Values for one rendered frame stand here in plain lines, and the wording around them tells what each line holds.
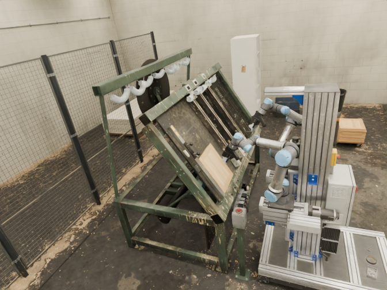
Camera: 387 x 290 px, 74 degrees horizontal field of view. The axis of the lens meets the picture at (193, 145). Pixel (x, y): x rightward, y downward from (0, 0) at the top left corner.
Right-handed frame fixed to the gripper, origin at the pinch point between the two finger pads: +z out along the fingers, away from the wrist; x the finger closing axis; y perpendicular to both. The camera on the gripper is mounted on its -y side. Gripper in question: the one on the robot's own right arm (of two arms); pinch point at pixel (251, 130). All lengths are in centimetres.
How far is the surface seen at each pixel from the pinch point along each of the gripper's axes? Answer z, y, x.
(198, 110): 21, 74, -9
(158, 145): 44, 47, 71
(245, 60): -37, 216, -323
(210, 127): 32, 54, -20
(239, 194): 77, -20, -22
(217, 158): 54, 22, -11
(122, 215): 168, 67, 50
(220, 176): 64, 4, -2
